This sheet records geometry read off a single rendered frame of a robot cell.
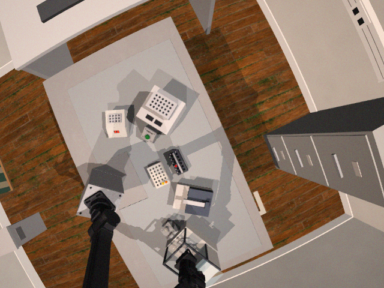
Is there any grey flat mat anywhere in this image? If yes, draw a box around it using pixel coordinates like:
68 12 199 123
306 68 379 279
67 39 262 286

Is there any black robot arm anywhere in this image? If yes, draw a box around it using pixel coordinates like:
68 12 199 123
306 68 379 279
82 190 206 288

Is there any white tube rack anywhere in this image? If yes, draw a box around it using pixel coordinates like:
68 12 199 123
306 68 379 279
147 162 171 188

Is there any cream block with round holes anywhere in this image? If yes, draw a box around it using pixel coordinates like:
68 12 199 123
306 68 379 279
106 109 130 138

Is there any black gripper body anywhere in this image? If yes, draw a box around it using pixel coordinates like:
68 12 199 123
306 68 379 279
174 252 197 271

